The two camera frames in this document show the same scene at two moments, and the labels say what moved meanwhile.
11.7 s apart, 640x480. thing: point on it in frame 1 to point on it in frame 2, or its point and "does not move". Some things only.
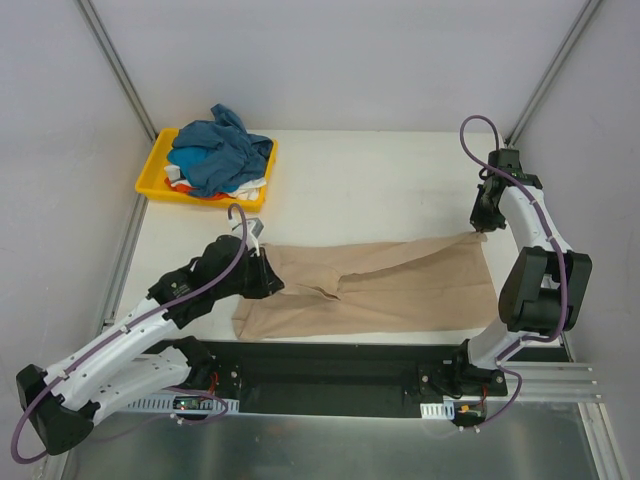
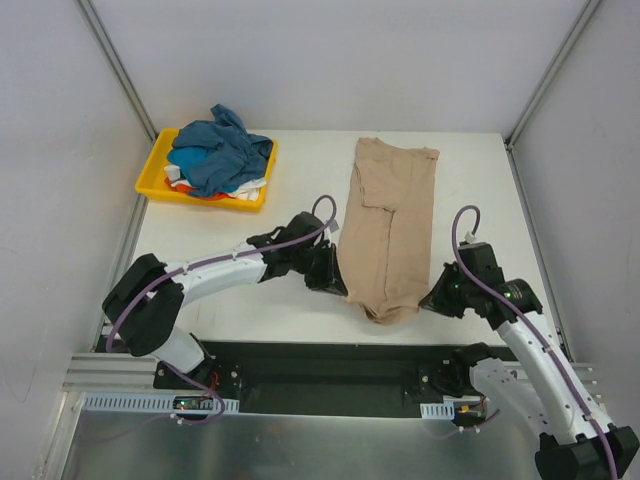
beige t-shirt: [351, 287] to [384, 242]
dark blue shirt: [237, 158] does not move
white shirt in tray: [248, 190] does not move
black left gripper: [260, 275] to [323, 267]
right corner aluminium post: [582, 19] does not move
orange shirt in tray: [183, 189] does not move
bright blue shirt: [186, 158] does not move
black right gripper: [486, 211] to [445, 288]
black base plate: [341, 376] does not move
